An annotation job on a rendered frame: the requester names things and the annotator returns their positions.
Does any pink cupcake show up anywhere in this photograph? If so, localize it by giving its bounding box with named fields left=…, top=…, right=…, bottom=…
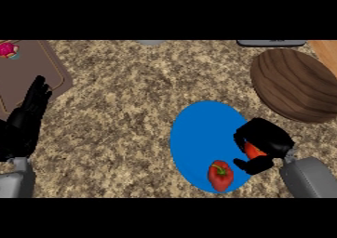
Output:
left=0, top=42, right=21, bottom=60

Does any dark grey appliance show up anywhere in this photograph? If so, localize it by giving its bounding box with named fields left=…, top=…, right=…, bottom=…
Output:
left=236, top=39, right=307, bottom=48

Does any brown wooden bowl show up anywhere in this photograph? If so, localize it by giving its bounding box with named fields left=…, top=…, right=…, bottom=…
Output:
left=248, top=47, right=337, bottom=124

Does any brown cutting board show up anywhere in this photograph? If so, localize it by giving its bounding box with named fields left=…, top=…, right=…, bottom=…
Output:
left=0, top=40, right=74, bottom=115

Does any red bell pepper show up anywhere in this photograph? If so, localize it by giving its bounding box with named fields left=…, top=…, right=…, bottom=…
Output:
left=207, top=160, right=235, bottom=192

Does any red tomato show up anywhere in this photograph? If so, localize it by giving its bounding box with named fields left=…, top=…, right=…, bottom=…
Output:
left=244, top=141, right=267, bottom=161

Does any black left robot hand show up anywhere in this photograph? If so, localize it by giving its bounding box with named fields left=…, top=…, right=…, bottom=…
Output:
left=0, top=74, right=53, bottom=163

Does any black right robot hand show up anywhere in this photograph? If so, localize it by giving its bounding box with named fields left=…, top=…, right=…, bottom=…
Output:
left=232, top=117, right=297, bottom=177

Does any blue oval plate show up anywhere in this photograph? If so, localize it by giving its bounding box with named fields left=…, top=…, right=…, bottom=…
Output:
left=168, top=99, right=255, bottom=194

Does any small grey object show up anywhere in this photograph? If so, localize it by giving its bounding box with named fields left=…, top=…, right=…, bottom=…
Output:
left=136, top=39, right=167, bottom=46

